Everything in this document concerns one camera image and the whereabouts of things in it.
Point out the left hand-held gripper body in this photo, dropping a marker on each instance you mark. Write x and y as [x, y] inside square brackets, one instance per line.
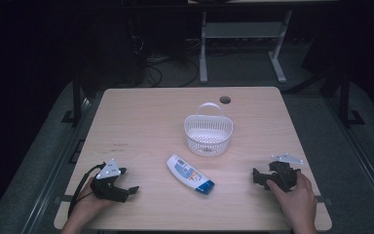
[108, 191]

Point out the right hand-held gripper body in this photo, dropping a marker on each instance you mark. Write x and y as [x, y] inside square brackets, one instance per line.
[284, 175]

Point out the white bottle with blue cap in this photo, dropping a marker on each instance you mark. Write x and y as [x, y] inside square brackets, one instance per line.
[188, 174]

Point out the white plastic basket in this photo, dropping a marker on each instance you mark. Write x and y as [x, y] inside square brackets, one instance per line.
[208, 139]

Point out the person's left hand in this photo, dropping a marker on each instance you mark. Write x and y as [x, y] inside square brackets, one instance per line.
[89, 206]

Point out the person's right hand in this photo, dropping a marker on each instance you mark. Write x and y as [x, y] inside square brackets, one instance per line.
[300, 204]

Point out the black tape strip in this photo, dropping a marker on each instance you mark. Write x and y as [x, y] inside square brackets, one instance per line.
[65, 198]
[324, 201]

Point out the black metal post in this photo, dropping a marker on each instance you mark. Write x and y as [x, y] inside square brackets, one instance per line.
[77, 97]
[344, 97]

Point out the grey metal desk frame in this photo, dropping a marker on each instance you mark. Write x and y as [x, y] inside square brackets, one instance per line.
[243, 31]

